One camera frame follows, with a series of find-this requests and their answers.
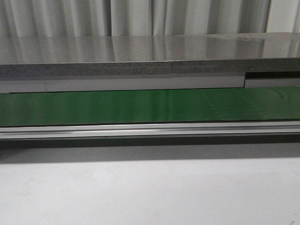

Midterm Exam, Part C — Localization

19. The green conveyor belt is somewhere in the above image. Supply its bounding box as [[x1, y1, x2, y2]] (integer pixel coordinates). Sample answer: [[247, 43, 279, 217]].
[[0, 87, 300, 127]]

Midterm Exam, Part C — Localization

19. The grey stone counter slab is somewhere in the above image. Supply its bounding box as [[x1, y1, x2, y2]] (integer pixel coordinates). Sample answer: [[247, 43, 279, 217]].
[[0, 33, 300, 80]]

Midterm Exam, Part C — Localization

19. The white pleated curtain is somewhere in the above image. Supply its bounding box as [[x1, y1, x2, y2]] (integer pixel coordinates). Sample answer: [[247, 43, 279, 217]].
[[0, 0, 300, 37]]

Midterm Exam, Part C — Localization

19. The aluminium conveyor side rail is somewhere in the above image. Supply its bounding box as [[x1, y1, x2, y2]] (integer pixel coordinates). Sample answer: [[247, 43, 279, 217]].
[[0, 120, 300, 140]]

